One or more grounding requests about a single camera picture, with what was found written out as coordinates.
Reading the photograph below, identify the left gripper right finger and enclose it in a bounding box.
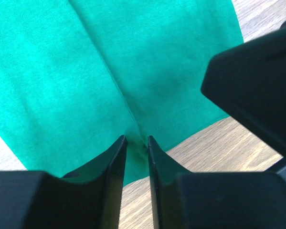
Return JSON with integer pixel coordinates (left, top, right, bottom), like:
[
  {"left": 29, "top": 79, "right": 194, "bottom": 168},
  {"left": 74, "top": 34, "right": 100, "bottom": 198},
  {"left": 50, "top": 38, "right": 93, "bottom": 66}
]
[{"left": 148, "top": 136, "right": 286, "bottom": 229}]

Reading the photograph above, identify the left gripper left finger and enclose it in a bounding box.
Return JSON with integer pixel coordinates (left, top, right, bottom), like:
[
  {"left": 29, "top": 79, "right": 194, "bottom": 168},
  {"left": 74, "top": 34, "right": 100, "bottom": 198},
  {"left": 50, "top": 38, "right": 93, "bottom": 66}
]
[{"left": 0, "top": 135, "right": 127, "bottom": 229}]

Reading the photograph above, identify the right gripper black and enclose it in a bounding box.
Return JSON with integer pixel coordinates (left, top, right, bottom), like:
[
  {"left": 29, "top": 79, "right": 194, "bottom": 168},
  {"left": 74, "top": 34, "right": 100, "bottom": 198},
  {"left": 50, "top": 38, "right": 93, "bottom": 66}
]
[{"left": 201, "top": 22, "right": 286, "bottom": 158}]

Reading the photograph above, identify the green polo shirt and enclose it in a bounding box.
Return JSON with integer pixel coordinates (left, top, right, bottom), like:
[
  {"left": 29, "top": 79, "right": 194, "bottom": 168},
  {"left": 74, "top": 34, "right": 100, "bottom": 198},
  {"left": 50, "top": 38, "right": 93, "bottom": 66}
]
[{"left": 0, "top": 0, "right": 243, "bottom": 184}]

